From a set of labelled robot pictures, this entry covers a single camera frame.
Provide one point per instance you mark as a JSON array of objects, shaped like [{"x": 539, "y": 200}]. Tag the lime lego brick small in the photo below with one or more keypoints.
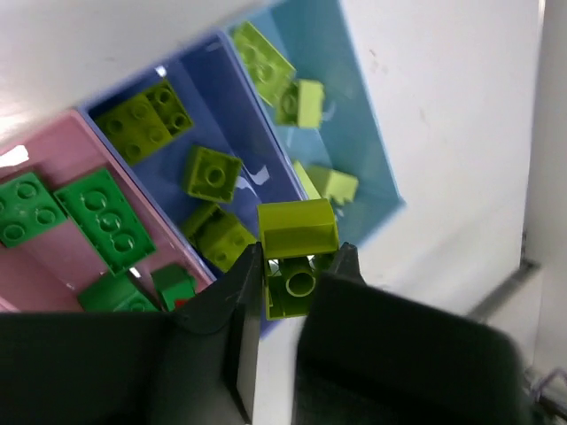
[{"x": 211, "y": 175}]

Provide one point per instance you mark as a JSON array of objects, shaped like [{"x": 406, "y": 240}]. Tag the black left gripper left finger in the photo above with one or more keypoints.
[{"x": 195, "y": 365}]

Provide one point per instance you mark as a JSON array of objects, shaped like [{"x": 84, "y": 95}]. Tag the pale lime lego piece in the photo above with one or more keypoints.
[{"x": 324, "y": 182}]

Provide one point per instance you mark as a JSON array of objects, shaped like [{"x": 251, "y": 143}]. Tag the dark green square lego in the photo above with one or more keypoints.
[{"x": 174, "y": 285}]

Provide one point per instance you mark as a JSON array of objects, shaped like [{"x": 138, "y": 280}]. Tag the dark green lego brick front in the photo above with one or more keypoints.
[{"x": 117, "y": 293}]

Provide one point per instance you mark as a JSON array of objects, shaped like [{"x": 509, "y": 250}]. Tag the small pink bin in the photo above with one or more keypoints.
[{"x": 48, "y": 272}]

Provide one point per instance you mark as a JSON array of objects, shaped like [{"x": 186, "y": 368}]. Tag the dark green lego brick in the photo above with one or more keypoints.
[
  {"x": 117, "y": 293},
  {"x": 27, "y": 209}
]

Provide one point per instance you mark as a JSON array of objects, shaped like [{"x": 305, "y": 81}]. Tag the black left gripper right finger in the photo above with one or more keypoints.
[{"x": 367, "y": 356}]

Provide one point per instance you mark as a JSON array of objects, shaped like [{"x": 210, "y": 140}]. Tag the lime lego brick pair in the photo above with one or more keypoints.
[{"x": 145, "y": 123}]

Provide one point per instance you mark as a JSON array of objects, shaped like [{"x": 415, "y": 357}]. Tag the pale lime curved lego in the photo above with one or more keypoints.
[{"x": 301, "y": 104}]

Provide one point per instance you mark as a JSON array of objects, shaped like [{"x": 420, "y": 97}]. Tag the lime curved lego brick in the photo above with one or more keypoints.
[{"x": 298, "y": 240}]

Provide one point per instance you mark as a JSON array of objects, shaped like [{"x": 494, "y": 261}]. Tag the lime lego brick long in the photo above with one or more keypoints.
[{"x": 269, "y": 70}]

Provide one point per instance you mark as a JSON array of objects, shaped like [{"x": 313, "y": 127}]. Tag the light blue bin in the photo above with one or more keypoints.
[{"x": 315, "y": 38}]

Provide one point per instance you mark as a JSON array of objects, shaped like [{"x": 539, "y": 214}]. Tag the purple-blue bin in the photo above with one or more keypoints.
[{"x": 190, "y": 132}]

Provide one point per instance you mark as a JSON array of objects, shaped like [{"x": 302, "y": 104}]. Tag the long dark green lego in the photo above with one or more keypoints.
[{"x": 105, "y": 217}]

